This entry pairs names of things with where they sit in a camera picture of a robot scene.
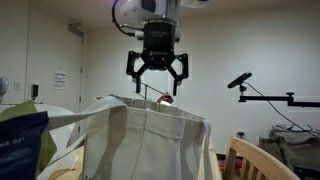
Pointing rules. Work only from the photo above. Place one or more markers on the black wall device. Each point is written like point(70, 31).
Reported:
point(34, 90)

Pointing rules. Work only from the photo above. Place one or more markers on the grey round object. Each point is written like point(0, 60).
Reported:
point(2, 87)

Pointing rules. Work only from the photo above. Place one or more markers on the red floor object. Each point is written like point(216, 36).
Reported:
point(237, 163)

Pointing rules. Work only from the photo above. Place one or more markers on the blue drink mix box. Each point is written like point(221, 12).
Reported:
point(20, 150)

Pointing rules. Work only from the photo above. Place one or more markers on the grey door closer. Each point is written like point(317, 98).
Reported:
point(75, 30)

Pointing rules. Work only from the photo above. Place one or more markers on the wooden chair back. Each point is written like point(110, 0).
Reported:
point(256, 155)

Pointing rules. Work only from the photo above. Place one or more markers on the thin metal rod stand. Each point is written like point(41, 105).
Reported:
point(145, 94)

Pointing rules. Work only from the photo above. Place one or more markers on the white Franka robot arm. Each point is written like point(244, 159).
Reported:
point(133, 11)

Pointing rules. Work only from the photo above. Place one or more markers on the white paper notice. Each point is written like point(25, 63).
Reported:
point(59, 80)

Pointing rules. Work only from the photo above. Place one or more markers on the white paper sheet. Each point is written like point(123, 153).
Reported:
point(63, 163)

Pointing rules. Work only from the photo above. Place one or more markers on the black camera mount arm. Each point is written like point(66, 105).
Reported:
point(266, 98)

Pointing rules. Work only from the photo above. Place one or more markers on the white light switch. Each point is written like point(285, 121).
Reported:
point(16, 86)

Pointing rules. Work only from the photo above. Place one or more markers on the black stereo camera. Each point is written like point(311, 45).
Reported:
point(239, 80)

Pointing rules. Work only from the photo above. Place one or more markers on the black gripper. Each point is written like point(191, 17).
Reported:
point(159, 43)

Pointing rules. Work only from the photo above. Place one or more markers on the red white object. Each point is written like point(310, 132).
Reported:
point(165, 98)

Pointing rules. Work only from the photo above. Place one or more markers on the beige canvas tote bag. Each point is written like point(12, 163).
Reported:
point(143, 146)

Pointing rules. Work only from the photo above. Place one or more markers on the white door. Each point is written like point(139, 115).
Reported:
point(46, 56)

